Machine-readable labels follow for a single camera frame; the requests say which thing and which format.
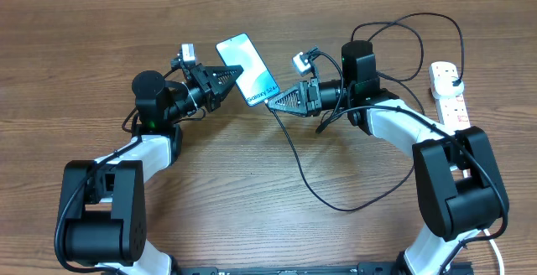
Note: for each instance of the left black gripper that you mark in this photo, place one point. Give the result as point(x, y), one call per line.
point(200, 75)

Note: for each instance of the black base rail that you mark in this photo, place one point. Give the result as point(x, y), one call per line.
point(285, 271)

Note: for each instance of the white power strip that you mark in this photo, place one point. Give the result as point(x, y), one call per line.
point(452, 112)

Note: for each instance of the Samsung Galaxy smartphone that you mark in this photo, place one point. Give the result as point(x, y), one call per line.
point(256, 83)

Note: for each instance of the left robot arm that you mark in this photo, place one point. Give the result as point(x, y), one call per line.
point(102, 225)

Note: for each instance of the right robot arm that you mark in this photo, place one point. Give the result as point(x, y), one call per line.
point(459, 187)

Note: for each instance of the white charger plug adapter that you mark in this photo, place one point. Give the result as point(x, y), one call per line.
point(443, 88)

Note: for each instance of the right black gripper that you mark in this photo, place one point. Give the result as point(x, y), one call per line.
point(304, 107)

